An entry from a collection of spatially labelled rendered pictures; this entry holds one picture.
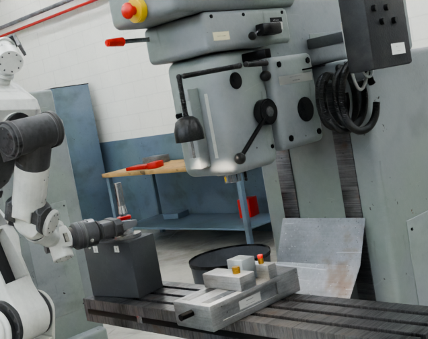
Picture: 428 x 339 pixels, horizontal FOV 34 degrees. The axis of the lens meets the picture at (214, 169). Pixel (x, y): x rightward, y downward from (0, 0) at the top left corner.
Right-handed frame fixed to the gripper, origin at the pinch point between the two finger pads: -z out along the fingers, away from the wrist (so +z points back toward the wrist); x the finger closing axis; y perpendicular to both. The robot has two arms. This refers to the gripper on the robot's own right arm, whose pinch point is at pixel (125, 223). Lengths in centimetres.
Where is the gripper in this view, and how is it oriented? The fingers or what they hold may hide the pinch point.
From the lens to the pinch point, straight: 232.5
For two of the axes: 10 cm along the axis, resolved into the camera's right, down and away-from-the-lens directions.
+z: -8.5, 1.9, -4.9
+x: -5.0, 0.0, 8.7
